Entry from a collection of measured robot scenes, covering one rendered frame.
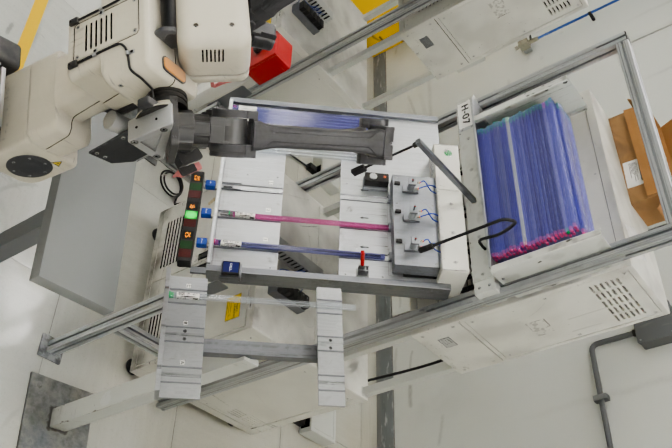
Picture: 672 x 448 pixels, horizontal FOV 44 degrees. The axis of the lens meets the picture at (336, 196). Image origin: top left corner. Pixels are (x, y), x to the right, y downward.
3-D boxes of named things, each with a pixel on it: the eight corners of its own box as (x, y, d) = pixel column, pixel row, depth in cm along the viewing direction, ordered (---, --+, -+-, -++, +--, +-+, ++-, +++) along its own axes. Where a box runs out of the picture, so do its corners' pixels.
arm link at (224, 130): (203, 116, 170) (201, 142, 170) (251, 119, 173) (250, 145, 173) (196, 115, 178) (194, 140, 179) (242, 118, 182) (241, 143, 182)
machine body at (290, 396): (116, 376, 290) (251, 326, 261) (149, 216, 334) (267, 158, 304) (239, 438, 330) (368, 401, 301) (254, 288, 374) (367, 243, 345)
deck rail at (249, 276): (205, 281, 241) (205, 269, 236) (206, 275, 242) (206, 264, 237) (446, 300, 246) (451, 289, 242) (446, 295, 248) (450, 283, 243)
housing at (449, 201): (432, 295, 248) (442, 269, 237) (424, 171, 279) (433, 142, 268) (458, 297, 249) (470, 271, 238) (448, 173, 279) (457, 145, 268)
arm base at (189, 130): (169, 93, 169) (171, 143, 164) (209, 96, 172) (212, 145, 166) (164, 116, 176) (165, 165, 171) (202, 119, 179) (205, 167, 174)
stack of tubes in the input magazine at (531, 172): (491, 259, 235) (581, 227, 223) (476, 128, 267) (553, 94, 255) (511, 279, 243) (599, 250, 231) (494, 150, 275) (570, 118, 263)
